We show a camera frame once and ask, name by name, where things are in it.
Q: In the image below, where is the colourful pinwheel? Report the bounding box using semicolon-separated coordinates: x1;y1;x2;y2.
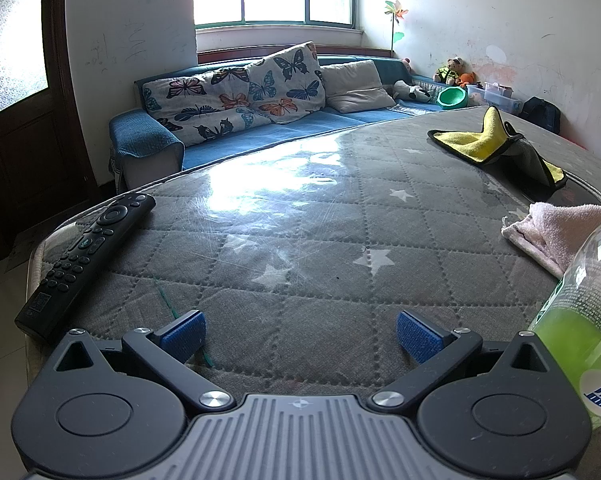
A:
385;0;410;58

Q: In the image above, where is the brown teddy bear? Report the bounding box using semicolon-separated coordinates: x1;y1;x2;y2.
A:
433;56;465;86

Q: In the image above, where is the black backpack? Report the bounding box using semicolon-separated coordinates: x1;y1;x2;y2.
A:
521;96;562;136

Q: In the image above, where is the yellow and grey cloth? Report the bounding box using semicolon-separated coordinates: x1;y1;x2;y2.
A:
427;106;567;188

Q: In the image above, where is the black and white plush toy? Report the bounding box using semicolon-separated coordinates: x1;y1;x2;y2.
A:
393;80;431;103

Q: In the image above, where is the clear green soap pump bottle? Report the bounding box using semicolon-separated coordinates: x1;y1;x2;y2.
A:
528;207;601;431

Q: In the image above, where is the blue sofa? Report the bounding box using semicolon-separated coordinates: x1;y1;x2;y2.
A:
108;55;446;193

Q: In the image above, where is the black remote control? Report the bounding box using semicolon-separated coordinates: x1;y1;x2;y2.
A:
14;193;156;345

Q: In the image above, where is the dark wooden door frosted glass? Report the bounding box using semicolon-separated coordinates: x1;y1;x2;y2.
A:
0;0;98;261

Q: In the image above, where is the beige pillow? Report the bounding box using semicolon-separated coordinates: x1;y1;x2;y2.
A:
321;60;397;113

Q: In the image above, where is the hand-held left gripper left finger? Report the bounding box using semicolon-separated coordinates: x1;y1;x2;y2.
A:
55;310;234;408

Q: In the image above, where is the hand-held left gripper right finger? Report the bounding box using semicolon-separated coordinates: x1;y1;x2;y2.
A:
371;310;551;408

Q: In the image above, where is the pink terry towel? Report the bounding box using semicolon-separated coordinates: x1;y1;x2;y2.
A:
501;201;601;278

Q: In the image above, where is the green plastic basin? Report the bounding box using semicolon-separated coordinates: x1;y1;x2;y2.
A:
437;86;469;110

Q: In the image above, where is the butterfly print pillow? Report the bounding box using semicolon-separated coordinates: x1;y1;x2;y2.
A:
141;41;327;143

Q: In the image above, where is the clear plastic storage box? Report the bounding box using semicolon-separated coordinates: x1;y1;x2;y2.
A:
467;81;525;116

